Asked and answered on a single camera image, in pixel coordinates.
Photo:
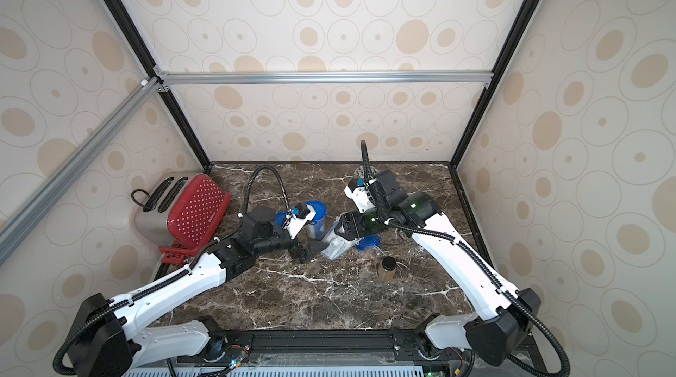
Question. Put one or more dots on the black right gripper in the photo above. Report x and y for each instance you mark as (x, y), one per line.
(351, 226)

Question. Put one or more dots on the red polka dot toaster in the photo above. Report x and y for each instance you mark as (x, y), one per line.
(184, 208)

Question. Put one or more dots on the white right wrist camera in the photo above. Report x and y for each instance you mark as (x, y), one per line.
(358, 193)

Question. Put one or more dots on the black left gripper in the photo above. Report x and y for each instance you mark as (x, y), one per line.
(307, 254)

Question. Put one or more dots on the red plastic rack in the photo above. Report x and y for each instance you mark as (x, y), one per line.
(174, 254)

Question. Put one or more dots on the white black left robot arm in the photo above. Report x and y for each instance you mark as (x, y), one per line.
(111, 337)

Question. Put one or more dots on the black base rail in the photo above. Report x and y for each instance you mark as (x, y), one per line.
(388, 352)

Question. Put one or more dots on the silver aluminium left rail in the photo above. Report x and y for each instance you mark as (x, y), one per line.
(29, 215)

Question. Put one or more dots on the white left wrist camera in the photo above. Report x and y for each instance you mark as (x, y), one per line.
(297, 218)

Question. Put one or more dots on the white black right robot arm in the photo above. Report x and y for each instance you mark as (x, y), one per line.
(503, 314)

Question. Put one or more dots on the silver aluminium crossbar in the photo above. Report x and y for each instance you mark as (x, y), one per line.
(312, 78)

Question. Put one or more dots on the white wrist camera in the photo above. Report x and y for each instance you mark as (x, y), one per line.
(358, 193)
(297, 218)

